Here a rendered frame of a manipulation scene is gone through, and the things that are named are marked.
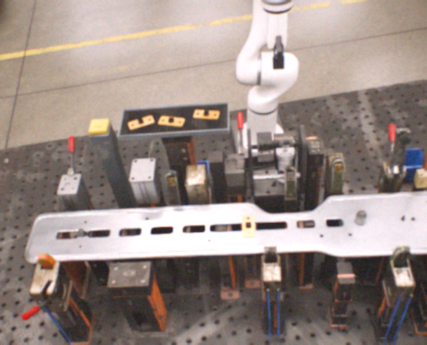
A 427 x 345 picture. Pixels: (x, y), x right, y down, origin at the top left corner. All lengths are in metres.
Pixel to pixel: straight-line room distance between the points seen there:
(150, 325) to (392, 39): 3.03
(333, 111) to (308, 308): 1.00
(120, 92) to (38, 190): 1.67
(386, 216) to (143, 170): 0.77
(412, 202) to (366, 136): 0.67
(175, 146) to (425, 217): 0.83
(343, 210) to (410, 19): 2.94
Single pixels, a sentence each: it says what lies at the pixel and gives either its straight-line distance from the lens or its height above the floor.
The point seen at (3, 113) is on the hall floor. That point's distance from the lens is 3.99.
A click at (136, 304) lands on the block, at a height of 0.91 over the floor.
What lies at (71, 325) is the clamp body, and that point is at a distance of 1.72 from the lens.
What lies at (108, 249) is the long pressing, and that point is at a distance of 1.61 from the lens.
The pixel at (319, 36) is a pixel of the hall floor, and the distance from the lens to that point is 4.13.
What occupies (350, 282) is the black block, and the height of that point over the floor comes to 0.99.
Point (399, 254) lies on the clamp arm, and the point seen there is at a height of 1.10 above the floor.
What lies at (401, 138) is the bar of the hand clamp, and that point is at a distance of 1.56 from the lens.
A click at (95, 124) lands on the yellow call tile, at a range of 1.76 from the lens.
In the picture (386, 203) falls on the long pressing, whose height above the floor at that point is 1.00.
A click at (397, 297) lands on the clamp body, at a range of 1.50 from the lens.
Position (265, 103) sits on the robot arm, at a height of 1.03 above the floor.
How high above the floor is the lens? 2.28
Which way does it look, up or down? 48 degrees down
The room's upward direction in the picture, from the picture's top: 9 degrees counter-clockwise
